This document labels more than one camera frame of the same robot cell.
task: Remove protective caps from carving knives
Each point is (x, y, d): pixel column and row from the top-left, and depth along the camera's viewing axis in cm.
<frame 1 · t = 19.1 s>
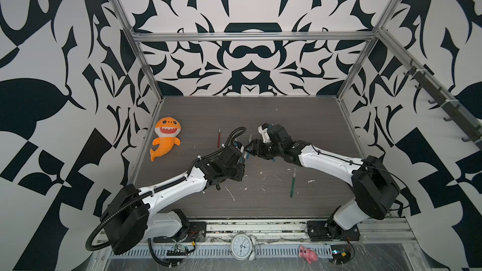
left hand: (241, 165, 83), fingers closed
right hand: (247, 147, 84), fingers open
orange shark plush toy: (166, 128, 96), point 10 cm above the table
green knife lower right: (294, 179, 90), on the table

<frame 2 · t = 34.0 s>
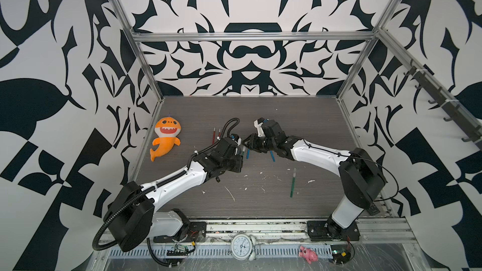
left hand: (240, 157, 84), fingers closed
right hand: (241, 141, 86), fingers open
the named things where they were.

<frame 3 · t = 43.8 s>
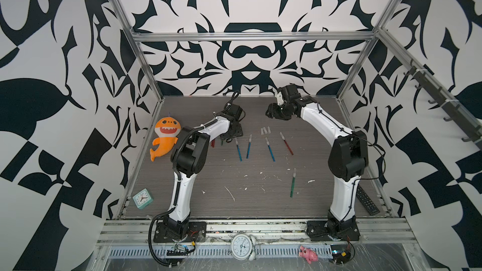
left hand: (232, 130, 103), fingers open
right hand: (269, 110, 94), fingers open
blue knife left: (238, 149, 101), on the table
clear protective cap: (265, 130, 107), on the table
small teal square clock: (142, 199, 82), point 2 cm above the table
the other named things where they were.

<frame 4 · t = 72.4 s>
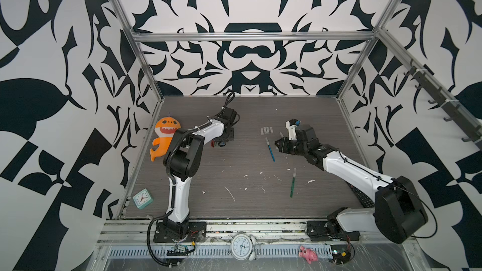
left hand: (223, 133, 102), fingers closed
right hand: (274, 140, 86), fingers closed
